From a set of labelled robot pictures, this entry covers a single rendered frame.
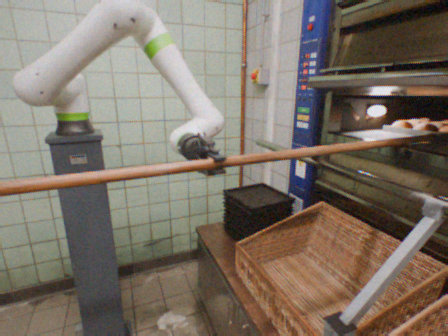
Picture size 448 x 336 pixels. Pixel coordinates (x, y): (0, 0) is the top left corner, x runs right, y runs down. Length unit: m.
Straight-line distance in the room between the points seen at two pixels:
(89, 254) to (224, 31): 1.61
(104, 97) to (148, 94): 0.27
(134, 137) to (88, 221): 0.78
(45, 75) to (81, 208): 0.55
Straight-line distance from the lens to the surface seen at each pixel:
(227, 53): 2.07
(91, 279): 1.49
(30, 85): 1.11
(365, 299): 0.64
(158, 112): 1.92
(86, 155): 1.24
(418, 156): 1.12
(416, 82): 0.96
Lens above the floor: 1.38
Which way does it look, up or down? 17 degrees down
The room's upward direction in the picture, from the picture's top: straight up
